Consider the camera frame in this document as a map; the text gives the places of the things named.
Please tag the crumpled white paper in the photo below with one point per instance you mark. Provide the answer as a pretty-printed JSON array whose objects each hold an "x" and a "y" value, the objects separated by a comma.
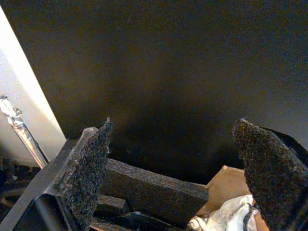
[{"x": 228, "y": 214}]

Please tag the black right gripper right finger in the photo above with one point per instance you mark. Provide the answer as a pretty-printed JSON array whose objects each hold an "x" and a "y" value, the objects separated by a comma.
[{"x": 272, "y": 173}]

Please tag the small black foam block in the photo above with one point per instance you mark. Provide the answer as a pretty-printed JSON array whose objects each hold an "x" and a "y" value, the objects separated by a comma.
[{"x": 110, "y": 204}]

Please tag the brown cardboard box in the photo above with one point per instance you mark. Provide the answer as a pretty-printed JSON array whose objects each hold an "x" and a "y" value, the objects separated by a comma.
[{"x": 223, "y": 183}]

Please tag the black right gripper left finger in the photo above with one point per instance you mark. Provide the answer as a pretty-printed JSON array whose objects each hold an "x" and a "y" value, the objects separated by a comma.
[{"x": 79, "y": 173}]

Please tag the black door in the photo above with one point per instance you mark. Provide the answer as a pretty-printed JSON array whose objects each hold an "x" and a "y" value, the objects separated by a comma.
[{"x": 168, "y": 72}]

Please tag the flat black foam piece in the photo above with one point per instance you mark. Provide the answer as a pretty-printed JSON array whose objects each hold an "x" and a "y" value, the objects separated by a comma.
[{"x": 134, "y": 221}]

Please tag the silver foil-wrapped stick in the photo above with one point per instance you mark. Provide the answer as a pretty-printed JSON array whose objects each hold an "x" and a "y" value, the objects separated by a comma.
[{"x": 30, "y": 144}]

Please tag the large black foam block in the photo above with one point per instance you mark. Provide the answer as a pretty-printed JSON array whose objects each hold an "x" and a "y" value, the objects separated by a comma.
[{"x": 154, "y": 187}]

